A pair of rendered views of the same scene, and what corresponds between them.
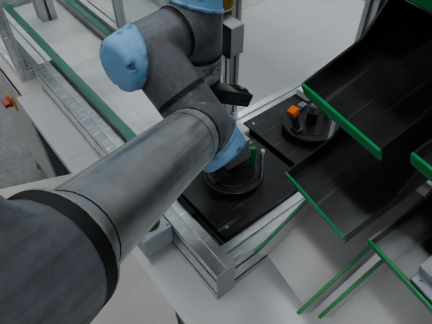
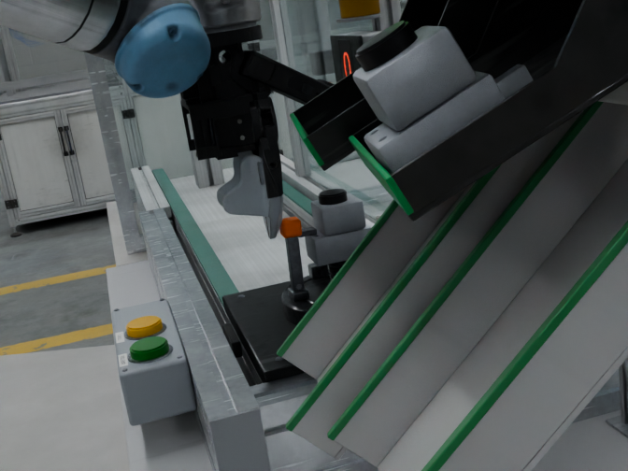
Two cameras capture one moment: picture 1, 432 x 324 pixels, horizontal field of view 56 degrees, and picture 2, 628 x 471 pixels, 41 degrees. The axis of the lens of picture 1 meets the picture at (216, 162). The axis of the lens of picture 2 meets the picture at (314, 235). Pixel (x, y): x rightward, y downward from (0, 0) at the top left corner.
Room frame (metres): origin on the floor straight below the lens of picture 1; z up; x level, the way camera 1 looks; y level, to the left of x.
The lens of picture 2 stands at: (-0.18, -0.39, 1.29)
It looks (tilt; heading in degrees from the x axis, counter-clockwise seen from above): 16 degrees down; 26
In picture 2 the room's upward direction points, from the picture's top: 9 degrees counter-clockwise
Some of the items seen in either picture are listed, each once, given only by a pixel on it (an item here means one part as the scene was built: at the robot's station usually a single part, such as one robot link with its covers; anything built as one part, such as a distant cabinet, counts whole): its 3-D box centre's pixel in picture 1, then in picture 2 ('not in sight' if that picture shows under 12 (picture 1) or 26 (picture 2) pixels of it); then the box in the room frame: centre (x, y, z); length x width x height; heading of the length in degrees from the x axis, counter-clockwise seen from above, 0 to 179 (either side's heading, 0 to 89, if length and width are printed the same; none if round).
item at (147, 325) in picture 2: not in sight; (145, 330); (0.54, 0.18, 0.96); 0.04 x 0.04 x 0.02
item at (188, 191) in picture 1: (232, 177); (349, 311); (0.61, -0.04, 0.96); 0.24 x 0.24 x 0.02; 39
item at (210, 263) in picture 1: (117, 154); (187, 306); (0.73, 0.25, 0.91); 0.89 x 0.06 x 0.11; 39
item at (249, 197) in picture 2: not in sight; (251, 200); (0.54, 0.02, 1.11); 0.06 x 0.03 x 0.09; 129
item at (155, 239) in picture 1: (133, 209); (150, 355); (0.54, 0.18, 0.93); 0.21 x 0.07 x 0.06; 39
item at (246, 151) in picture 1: (237, 144); (345, 221); (0.61, -0.05, 1.06); 0.08 x 0.04 x 0.07; 129
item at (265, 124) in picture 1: (312, 114); not in sight; (0.77, -0.24, 1.01); 0.24 x 0.24 x 0.13; 39
